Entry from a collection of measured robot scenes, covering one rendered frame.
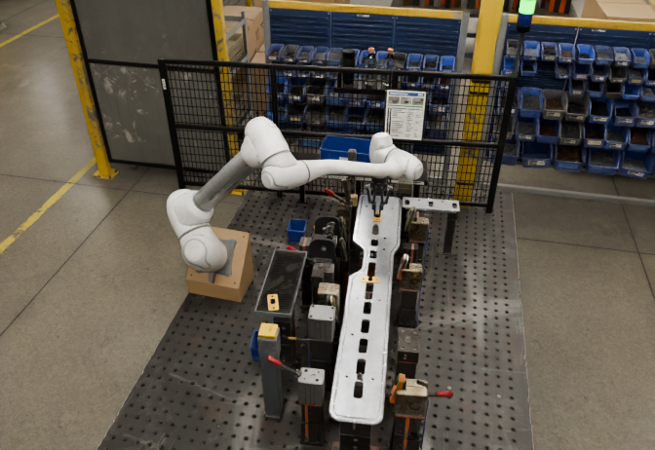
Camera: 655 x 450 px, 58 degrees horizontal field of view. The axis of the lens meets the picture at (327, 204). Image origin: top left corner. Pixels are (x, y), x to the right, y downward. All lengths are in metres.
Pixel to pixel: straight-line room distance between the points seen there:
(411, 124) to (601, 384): 1.81
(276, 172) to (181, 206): 0.59
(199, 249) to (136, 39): 2.41
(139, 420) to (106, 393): 1.08
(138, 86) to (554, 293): 3.39
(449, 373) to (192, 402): 1.08
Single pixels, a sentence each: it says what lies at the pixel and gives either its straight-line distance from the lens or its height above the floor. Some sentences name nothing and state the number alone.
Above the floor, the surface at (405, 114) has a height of 1.31.
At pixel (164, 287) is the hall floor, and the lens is 4.17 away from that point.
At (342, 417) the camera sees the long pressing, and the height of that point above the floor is 1.00.
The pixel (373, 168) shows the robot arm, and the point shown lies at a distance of 2.54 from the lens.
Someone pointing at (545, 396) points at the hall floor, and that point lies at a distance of 3.63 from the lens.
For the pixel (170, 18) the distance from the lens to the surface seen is 4.55.
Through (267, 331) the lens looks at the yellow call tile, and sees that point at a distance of 2.16.
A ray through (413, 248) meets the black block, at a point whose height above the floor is 0.98.
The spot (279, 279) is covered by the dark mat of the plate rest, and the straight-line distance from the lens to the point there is 2.35.
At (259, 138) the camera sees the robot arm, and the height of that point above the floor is 1.60.
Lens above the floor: 2.72
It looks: 35 degrees down
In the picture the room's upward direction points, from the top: straight up
